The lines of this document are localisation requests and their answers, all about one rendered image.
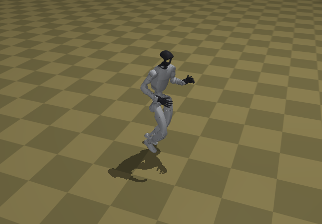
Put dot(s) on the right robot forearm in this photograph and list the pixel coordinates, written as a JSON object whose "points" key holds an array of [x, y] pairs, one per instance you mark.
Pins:
{"points": [[149, 93]]}

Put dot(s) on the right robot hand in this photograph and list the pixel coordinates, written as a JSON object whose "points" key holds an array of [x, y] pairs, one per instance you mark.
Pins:
{"points": [[163, 101]]}

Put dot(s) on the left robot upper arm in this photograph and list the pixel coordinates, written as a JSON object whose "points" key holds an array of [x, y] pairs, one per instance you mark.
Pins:
{"points": [[173, 78]]}

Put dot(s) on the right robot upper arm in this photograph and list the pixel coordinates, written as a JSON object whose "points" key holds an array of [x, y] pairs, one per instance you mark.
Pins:
{"points": [[151, 75]]}

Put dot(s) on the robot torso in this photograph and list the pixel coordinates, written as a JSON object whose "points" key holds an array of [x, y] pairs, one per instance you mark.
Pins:
{"points": [[160, 83]]}

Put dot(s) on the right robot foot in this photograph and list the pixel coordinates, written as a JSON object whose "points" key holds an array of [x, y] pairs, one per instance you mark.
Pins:
{"points": [[150, 146]]}

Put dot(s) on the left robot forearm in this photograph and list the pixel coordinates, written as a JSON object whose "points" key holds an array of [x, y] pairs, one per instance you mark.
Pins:
{"points": [[179, 82]]}

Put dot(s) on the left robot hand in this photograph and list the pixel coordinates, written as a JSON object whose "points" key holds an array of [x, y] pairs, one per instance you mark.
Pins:
{"points": [[188, 80]]}

